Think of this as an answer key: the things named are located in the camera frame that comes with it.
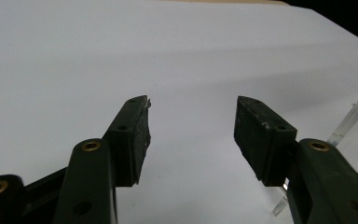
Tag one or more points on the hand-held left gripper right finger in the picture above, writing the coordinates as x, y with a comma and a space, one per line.
261, 140

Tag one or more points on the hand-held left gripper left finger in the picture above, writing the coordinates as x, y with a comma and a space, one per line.
127, 140

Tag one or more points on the white table cover sheet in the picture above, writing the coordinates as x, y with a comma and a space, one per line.
136, 56

